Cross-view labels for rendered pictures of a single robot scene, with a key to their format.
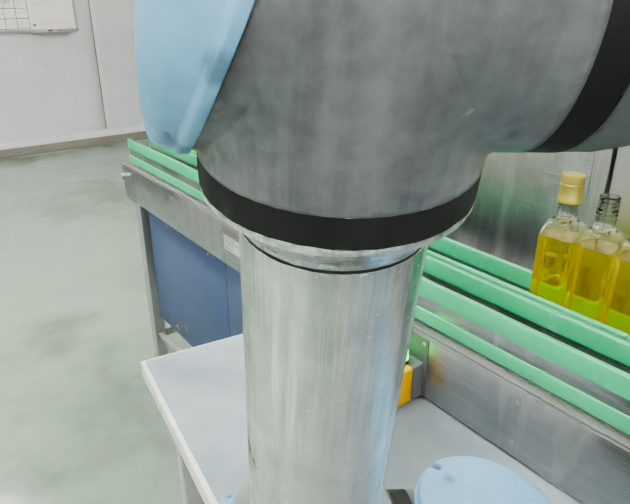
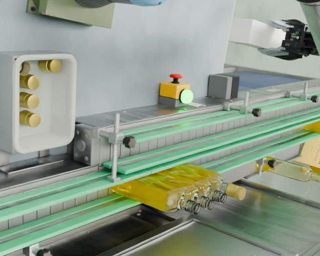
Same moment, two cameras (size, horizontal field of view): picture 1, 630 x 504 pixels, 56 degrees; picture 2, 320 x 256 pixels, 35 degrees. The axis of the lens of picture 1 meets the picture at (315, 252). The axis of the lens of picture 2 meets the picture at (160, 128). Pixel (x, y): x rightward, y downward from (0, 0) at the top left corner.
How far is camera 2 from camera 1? 84 cm
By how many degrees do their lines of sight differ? 22
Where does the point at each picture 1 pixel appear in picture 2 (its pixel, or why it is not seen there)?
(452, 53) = not seen: outside the picture
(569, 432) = (123, 120)
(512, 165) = (256, 221)
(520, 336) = (174, 128)
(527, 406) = (140, 117)
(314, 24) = not seen: outside the picture
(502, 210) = (231, 211)
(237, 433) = (187, 7)
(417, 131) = not seen: outside the picture
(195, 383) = (215, 11)
